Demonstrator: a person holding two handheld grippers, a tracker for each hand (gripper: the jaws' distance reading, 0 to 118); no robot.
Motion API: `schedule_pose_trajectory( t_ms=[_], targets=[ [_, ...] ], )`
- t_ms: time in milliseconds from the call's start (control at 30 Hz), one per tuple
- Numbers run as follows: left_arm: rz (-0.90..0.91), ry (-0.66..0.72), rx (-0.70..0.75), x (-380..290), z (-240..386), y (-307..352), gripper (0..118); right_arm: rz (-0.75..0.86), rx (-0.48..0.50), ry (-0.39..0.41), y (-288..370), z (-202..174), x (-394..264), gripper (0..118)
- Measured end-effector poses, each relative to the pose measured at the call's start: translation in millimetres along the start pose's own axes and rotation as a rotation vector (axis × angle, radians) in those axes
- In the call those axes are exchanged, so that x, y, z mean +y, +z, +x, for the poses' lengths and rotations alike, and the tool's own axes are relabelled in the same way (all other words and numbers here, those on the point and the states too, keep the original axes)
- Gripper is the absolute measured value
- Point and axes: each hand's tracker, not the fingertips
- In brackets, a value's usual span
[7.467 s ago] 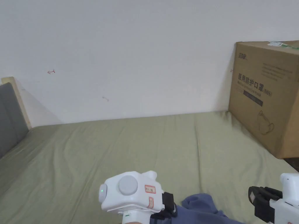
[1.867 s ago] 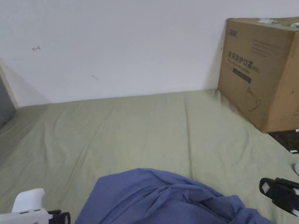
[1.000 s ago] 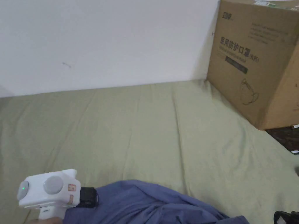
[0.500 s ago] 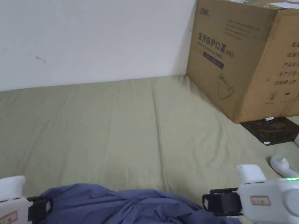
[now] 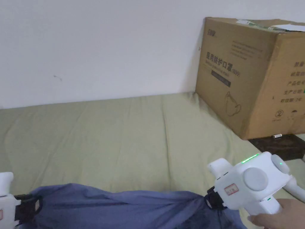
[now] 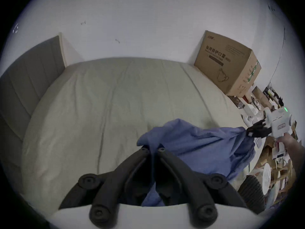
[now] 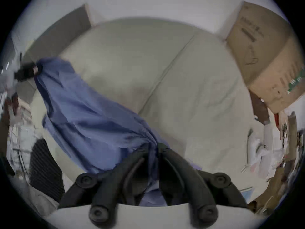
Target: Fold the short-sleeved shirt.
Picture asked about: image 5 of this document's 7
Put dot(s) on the blue garment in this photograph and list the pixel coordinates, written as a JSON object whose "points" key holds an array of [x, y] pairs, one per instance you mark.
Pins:
{"points": [[114, 207]]}

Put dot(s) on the brown cardboard carton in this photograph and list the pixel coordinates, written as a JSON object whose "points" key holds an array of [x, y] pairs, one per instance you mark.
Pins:
{"points": [[240, 78]]}

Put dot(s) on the bed with pale green sheet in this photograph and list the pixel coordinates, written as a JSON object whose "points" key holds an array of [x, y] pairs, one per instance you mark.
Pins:
{"points": [[100, 133]]}

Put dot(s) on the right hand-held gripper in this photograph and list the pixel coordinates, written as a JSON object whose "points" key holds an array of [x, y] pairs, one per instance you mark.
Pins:
{"points": [[247, 183]]}

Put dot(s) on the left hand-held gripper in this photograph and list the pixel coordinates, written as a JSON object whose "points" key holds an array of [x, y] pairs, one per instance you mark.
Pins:
{"points": [[6, 205]]}

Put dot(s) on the small white battery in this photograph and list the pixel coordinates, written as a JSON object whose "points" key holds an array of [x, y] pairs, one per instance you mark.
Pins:
{"points": [[277, 136]]}

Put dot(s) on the person's right hand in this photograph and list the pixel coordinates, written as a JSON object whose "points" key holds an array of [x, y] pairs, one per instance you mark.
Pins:
{"points": [[281, 214]]}

